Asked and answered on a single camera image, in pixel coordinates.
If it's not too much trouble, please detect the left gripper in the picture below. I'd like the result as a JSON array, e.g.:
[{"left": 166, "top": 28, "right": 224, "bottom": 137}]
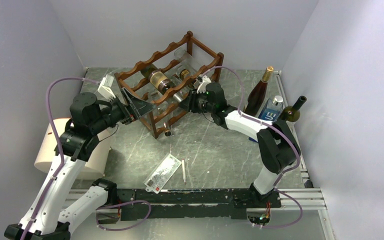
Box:
[{"left": 90, "top": 87, "right": 157, "bottom": 133}]

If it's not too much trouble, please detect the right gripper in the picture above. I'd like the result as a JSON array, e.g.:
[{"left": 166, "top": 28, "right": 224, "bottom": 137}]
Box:
[{"left": 178, "top": 88, "right": 215, "bottom": 114}]

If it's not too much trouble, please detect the green bottle brown label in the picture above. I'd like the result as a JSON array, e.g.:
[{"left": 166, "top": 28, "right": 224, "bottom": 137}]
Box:
[{"left": 140, "top": 64, "right": 176, "bottom": 95}]

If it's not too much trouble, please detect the clear bottle rack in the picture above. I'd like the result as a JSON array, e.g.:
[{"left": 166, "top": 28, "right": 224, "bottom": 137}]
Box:
[{"left": 174, "top": 47, "right": 203, "bottom": 73}]

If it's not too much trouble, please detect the dark red wine bottle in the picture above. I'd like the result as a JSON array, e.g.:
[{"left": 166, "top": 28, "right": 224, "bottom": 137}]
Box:
[{"left": 244, "top": 66, "right": 274, "bottom": 116}]

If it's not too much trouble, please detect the blue square bottle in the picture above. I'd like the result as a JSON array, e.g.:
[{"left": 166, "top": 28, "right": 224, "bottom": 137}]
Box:
[{"left": 248, "top": 95, "right": 285, "bottom": 143}]

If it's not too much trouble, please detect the green wine bottle white label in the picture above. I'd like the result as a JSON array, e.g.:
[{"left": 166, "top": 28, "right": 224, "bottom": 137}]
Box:
[{"left": 278, "top": 95, "right": 307, "bottom": 123}]

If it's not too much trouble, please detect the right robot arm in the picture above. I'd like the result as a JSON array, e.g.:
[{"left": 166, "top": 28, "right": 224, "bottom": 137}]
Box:
[{"left": 179, "top": 82, "right": 301, "bottom": 207}]

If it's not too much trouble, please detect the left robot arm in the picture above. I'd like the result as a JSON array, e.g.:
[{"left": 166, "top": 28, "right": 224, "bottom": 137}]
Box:
[{"left": 4, "top": 88, "right": 156, "bottom": 240}]

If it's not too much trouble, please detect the clear bottle bottom row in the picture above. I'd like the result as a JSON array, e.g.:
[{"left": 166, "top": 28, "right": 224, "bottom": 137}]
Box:
[{"left": 148, "top": 90, "right": 172, "bottom": 137}]

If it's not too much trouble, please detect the wooden wine rack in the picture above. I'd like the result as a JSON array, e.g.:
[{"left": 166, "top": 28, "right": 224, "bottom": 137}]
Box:
[{"left": 114, "top": 31, "right": 224, "bottom": 139}]

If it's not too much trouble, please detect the white pen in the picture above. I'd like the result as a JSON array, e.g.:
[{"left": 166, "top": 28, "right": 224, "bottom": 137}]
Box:
[{"left": 181, "top": 159, "right": 187, "bottom": 184}]

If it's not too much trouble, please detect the white cylindrical container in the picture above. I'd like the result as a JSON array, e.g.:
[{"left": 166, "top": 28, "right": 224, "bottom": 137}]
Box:
[{"left": 34, "top": 125, "right": 116, "bottom": 181}]

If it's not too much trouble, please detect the white printed card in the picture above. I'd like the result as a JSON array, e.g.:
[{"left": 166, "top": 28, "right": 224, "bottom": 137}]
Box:
[{"left": 143, "top": 153, "right": 182, "bottom": 194}]

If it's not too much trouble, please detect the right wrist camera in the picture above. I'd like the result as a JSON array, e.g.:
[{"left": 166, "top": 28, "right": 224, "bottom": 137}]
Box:
[{"left": 196, "top": 75, "right": 212, "bottom": 94}]

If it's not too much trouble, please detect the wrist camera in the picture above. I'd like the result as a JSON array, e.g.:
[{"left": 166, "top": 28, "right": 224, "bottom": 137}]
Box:
[
  {"left": 196, "top": 75, "right": 212, "bottom": 94},
  {"left": 97, "top": 74, "right": 116, "bottom": 101}
]

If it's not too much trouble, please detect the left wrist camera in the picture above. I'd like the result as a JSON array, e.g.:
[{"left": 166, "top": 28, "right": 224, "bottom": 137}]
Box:
[{"left": 97, "top": 74, "right": 116, "bottom": 101}]

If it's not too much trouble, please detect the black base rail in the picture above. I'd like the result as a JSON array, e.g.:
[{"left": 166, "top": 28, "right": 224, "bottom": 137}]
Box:
[{"left": 89, "top": 179, "right": 282, "bottom": 222}]

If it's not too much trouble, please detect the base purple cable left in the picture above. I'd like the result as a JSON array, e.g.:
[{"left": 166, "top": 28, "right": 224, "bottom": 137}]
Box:
[{"left": 95, "top": 200, "right": 152, "bottom": 232}]

